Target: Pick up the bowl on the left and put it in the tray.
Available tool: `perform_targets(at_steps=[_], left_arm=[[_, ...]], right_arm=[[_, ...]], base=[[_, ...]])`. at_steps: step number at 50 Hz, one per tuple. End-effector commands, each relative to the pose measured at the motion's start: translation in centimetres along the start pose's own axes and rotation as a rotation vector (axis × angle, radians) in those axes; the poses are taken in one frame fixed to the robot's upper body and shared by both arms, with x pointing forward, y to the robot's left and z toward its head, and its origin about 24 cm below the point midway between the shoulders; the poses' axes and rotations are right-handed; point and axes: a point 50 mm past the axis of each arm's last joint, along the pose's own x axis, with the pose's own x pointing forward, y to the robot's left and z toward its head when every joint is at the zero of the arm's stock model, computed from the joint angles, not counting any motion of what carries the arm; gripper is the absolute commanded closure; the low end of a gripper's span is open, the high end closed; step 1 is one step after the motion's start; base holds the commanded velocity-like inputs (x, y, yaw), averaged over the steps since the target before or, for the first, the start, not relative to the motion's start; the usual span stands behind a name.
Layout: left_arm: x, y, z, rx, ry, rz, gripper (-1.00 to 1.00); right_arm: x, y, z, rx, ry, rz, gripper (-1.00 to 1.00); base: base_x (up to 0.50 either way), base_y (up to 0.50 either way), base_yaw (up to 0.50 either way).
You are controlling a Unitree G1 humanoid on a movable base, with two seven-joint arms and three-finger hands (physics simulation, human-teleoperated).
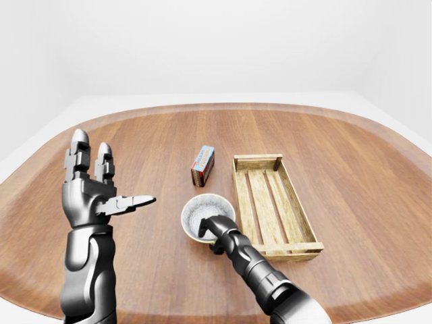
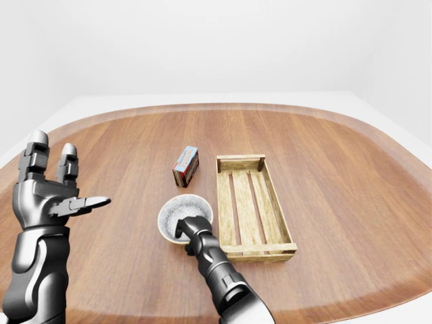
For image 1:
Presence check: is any printed food box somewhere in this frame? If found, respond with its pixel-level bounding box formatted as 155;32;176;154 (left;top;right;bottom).
190;145;216;188

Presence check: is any speckled grey patterned bowl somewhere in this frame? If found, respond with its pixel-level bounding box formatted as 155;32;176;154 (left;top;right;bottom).
180;193;236;244

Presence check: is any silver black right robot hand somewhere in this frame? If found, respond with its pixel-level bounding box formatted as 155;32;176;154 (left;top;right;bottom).
196;215;257;257

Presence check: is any wooden slat tray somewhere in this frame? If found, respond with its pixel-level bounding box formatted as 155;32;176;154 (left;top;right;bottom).
232;153;325;263

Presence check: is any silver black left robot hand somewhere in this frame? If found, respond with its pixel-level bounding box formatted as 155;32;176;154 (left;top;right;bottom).
61;128;157;230

